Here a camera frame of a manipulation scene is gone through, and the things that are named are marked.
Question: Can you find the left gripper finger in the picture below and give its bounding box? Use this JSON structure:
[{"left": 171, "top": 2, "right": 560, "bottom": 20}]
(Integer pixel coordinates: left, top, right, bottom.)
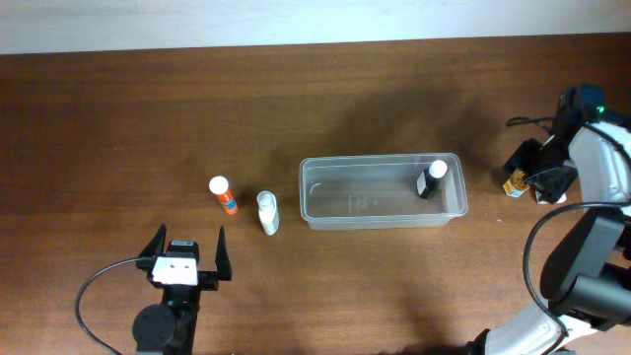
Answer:
[
  {"left": 215, "top": 226, "right": 233, "bottom": 281},
  {"left": 138, "top": 224, "right": 167, "bottom": 257}
]

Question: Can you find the white green medicine box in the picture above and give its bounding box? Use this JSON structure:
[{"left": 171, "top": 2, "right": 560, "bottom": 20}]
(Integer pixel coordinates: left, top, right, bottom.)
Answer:
[{"left": 534, "top": 189, "right": 568, "bottom": 205}]

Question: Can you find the small jar gold lid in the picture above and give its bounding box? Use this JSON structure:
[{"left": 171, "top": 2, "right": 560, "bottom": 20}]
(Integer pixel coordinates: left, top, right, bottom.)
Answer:
[{"left": 503, "top": 169, "right": 529, "bottom": 198}]

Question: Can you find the white spray bottle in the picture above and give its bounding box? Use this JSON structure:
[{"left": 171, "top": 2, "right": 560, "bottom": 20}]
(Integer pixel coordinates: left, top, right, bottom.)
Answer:
[{"left": 256, "top": 190, "right": 280, "bottom": 236}]

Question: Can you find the dark bottle white cap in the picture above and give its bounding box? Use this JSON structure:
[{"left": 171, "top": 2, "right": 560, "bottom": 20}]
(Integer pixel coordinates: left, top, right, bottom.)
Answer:
[{"left": 416, "top": 160, "right": 448, "bottom": 200}]

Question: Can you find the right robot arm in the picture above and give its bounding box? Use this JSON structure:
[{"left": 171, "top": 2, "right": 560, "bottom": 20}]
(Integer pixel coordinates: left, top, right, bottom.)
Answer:
[{"left": 465, "top": 84, "right": 630, "bottom": 355}]

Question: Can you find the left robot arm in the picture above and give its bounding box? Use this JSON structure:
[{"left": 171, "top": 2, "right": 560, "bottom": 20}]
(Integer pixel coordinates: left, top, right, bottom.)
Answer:
[{"left": 132, "top": 225, "right": 233, "bottom": 355}]

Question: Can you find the clear plastic container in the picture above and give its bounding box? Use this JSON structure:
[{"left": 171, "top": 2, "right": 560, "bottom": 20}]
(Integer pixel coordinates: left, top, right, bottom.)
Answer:
[{"left": 299, "top": 153, "right": 468, "bottom": 230}]

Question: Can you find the orange tube white cap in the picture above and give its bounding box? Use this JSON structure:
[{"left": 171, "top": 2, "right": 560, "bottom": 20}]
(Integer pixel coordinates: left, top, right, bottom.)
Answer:
[{"left": 208, "top": 176, "right": 239, "bottom": 215}]

